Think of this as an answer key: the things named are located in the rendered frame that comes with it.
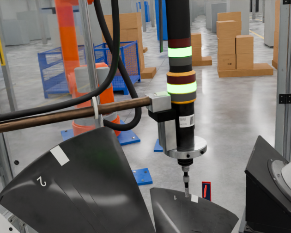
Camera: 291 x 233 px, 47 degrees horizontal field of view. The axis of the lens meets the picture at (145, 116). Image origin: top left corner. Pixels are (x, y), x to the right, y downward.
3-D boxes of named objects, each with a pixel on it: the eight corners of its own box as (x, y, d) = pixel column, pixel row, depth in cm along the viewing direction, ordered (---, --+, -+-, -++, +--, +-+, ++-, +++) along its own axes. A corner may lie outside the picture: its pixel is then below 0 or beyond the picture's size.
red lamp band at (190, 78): (174, 86, 47) (173, 77, 47) (162, 81, 51) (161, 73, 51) (201, 81, 49) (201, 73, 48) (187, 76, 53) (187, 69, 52)
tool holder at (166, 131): (161, 166, 49) (157, 101, 46) (145, 149, 55) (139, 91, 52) (215, 153, 51) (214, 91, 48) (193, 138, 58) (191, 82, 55)
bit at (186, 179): (183, 195, 56) (181, 167, 55) (189, 194, 57) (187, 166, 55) (184, 198, 55) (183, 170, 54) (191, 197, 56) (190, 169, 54)
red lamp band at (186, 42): (173, 48, 46) (173, 39, 46) (164, 46, 49) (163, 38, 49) (195, 45, 47) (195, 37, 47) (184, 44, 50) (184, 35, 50)
